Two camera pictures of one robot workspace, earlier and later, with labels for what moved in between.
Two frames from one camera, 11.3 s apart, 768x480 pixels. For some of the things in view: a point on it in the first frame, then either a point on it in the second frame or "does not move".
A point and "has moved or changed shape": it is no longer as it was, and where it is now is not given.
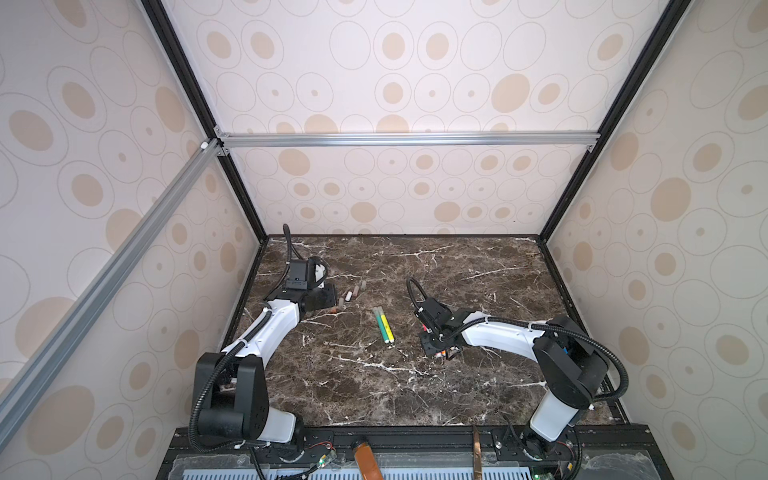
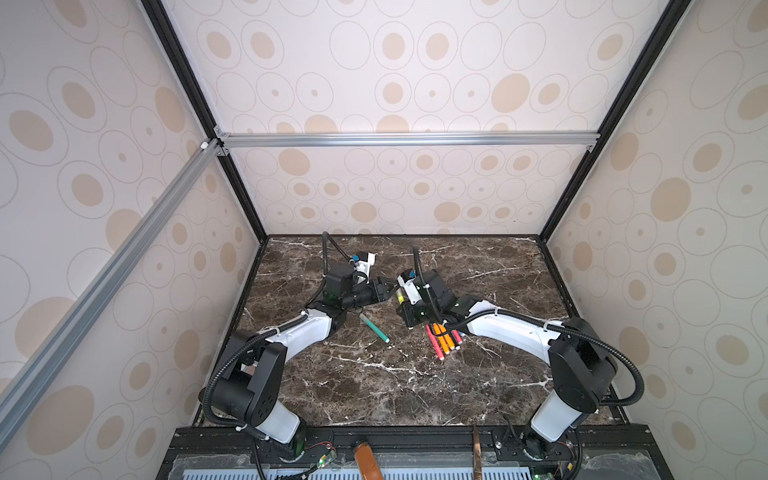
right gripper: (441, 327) to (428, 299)
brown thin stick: (477, 474) does not move
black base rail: (570, 452) does not move
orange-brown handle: (366, 462) does not move
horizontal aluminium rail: (228, 143) does not move
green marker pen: (381, 324) has moved or changed shape
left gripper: (330, 296) to (380, 283)
